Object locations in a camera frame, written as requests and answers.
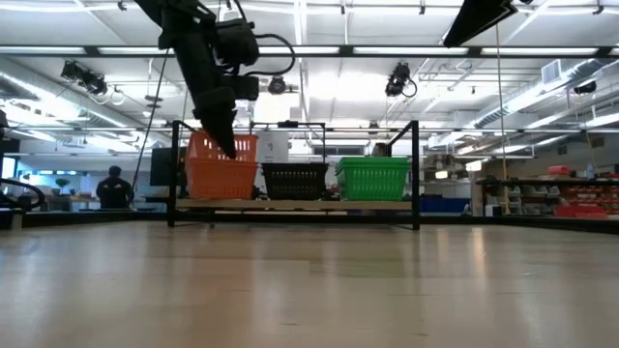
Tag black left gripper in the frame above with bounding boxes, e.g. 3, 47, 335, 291
163, 21, 239, 160

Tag green plastic basket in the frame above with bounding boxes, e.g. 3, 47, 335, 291
337, 166, 410, 202
334, 156, 412, 170

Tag white box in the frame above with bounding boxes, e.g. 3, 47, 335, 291
255, 130, 290, 164

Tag dark monitor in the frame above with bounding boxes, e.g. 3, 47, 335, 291
149, 147, 188, 188

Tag person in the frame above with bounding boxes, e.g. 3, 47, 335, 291
95, 164, 135, 211

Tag overhead black light beam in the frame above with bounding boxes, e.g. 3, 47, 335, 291
0, 44, 619, 60

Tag blue storage bins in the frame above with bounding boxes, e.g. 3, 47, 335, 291
419, 195, 471, 214

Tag red storage bin rack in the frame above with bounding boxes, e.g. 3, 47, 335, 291
553, 165, 619, 218

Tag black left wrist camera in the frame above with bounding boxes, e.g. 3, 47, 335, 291
224, 74, 261, 102

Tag long black hanging cable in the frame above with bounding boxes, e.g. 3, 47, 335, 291
130, 47, 170, 195

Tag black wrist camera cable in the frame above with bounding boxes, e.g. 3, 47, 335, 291
244, 32, 297, 78

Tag black metal rack frame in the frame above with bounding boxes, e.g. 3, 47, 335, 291
166, 119, 421, 231

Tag black aluminium table frame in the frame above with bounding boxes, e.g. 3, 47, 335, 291
0, 211, 619, 236

